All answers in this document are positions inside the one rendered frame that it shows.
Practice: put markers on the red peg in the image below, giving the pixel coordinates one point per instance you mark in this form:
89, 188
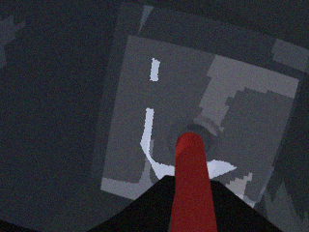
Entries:
193, 205

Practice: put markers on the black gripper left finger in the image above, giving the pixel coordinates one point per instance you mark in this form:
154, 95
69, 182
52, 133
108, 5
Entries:
150, 212

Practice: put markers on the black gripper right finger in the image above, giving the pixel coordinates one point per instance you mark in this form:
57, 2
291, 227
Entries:
234, 215

